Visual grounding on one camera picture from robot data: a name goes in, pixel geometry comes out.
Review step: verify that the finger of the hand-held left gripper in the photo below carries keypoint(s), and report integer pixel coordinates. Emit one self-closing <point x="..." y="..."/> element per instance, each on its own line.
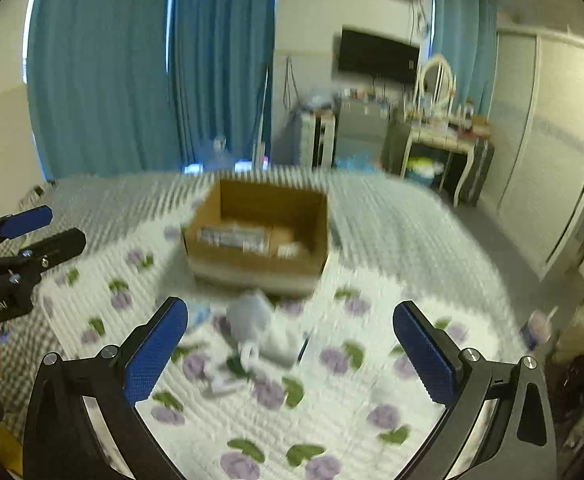
<point x="26" y="222"/>
<point x="56" y="246"/>

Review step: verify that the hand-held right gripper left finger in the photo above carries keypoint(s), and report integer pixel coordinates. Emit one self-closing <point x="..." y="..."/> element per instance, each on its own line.
<point x="156" y="352"/>

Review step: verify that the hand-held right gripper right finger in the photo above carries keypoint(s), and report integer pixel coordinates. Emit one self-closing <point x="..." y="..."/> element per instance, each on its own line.
<point x="424" y="355"/>

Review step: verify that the white soft cloth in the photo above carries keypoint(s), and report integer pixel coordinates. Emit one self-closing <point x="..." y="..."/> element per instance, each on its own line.
<point x="259" y="330"/>

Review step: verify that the floral quilted blanket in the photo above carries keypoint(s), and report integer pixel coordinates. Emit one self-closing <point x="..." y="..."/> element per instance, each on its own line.
<point x="332" y="410"/>

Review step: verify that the white plastic cup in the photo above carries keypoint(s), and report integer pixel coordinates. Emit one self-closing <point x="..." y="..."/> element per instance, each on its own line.
<point x="537" y="329"/>

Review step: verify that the white packet in box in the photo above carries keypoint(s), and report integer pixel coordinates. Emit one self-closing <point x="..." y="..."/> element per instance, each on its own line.
<point x="231" y="238"/>

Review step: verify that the brown cardboard box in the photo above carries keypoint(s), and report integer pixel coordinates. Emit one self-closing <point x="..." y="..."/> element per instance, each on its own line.
<point x="259" y="240"/>

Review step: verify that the wide blue curtain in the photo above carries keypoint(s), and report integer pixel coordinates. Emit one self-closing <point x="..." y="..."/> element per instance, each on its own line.
<point x="121" y="70"/>

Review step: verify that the yellow green bag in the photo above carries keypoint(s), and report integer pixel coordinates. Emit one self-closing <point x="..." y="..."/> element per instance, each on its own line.
<point x="422" y="165"/>

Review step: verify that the white dressing table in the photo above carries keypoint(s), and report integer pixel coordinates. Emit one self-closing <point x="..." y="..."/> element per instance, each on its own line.
<point x="442" y="145"/>

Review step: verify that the grey small cabinet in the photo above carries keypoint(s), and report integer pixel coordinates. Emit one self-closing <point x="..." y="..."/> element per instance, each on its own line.
<point x="362" y="130"/>

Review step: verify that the white sliding wardrobe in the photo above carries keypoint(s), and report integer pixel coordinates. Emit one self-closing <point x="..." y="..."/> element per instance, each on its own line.
<point x="547" y="150"/>

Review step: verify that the white drawer unit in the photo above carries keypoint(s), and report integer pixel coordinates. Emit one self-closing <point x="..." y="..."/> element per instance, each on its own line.
<point x="316" y="137"/>

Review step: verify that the white oval vanity mirror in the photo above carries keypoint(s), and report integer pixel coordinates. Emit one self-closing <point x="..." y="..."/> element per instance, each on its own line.
<point x="437" y="82"/>

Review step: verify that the narrow blue curtain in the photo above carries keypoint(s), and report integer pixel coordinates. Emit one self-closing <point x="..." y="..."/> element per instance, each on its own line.
<point x="464" y="45"/>

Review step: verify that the black wall television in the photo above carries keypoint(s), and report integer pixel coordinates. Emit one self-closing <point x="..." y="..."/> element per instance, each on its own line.
<point x="378" y="55"/>

